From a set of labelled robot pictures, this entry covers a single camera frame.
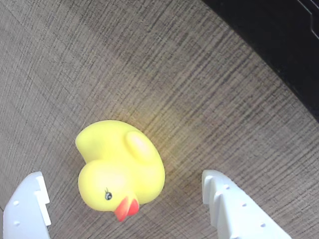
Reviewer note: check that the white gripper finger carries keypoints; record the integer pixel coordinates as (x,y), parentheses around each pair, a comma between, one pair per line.
(25,214)
(236,214)

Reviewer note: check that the yellow rubber duck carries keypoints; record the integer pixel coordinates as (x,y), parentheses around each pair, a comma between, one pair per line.
(119,169)

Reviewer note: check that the black plastic case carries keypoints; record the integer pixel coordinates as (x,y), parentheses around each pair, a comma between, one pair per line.
(274,37)

